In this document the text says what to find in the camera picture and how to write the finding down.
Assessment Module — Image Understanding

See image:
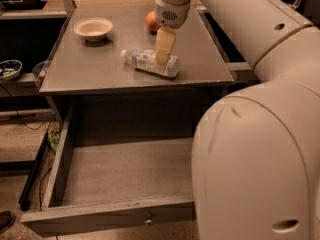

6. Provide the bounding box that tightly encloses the clear plastic water bottle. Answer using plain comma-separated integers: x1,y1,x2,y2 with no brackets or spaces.
120,48,179,78

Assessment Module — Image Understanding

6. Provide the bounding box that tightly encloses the black floor cable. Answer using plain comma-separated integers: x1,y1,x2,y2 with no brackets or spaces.
0,83,54,132

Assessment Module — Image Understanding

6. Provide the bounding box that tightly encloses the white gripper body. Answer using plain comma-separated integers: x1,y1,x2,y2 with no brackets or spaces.
155,0,191,29

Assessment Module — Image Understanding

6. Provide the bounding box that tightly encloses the grey wooden cabinet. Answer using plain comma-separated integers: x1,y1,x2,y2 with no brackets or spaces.
38,5,235,125

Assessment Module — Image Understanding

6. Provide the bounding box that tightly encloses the dark shoe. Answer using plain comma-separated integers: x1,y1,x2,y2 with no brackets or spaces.
0,211,15,234

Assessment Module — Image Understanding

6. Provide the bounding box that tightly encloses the black floor bar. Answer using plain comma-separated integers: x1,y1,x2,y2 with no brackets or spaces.
18,133,48,211

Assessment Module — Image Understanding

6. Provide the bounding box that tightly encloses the open grey top drawer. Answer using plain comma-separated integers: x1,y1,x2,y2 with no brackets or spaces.
21,96,198,237

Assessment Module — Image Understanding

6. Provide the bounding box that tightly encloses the orange fruit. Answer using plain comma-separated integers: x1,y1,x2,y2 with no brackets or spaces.
145,11,160,33

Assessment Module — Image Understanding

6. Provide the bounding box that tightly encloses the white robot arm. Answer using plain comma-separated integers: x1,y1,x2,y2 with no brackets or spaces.
156,0,320,240

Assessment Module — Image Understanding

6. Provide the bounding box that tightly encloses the clear plastic cup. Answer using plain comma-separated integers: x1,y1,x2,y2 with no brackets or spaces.
32,60,51,78

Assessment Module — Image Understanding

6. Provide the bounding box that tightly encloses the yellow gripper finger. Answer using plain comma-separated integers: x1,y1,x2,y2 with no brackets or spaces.
156,27,176,65

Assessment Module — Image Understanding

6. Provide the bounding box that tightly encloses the beige paper bowl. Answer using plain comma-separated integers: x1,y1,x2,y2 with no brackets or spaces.
73,18,113,42

